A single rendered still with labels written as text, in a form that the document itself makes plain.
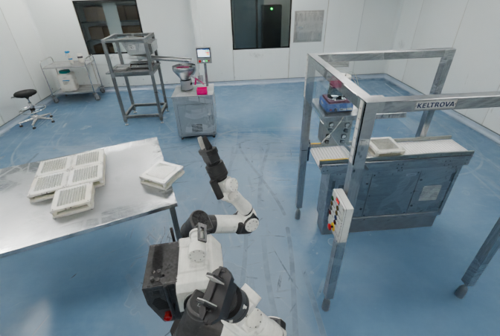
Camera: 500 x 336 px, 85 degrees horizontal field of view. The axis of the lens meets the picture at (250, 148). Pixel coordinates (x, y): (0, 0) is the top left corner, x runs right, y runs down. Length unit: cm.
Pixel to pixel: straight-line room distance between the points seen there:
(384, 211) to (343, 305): 98
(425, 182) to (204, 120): 310
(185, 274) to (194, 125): 354
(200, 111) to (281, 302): 297
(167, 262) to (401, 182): 221
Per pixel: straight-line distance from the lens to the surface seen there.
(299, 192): 283
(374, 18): 776
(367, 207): 290
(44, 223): 232
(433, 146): 294
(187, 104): 438
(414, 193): 301
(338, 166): 239
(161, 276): 118
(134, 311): 267
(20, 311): 312
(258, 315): 99
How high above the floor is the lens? 219
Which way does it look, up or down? 31 degrees down
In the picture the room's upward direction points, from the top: 2 degrees counter-clockwise
